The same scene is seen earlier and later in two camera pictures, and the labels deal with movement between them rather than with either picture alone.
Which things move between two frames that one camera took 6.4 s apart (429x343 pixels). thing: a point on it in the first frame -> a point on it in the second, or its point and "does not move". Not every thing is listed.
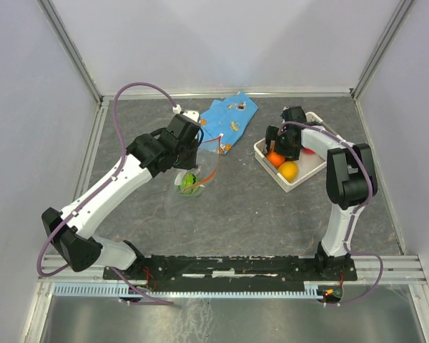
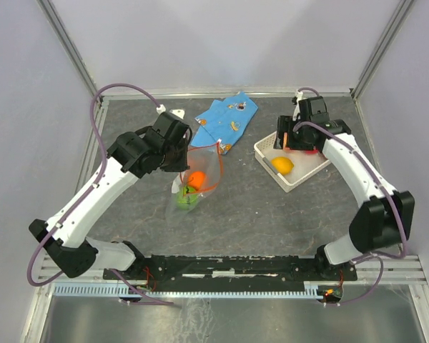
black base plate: x=230 y=270 does not move
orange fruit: x=275 y=158 -> x=197 y=180
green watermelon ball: x=189 y=184 -> x=188 y=198
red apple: x=307 y=151 does not move
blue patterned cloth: x=227 y=118 does not move
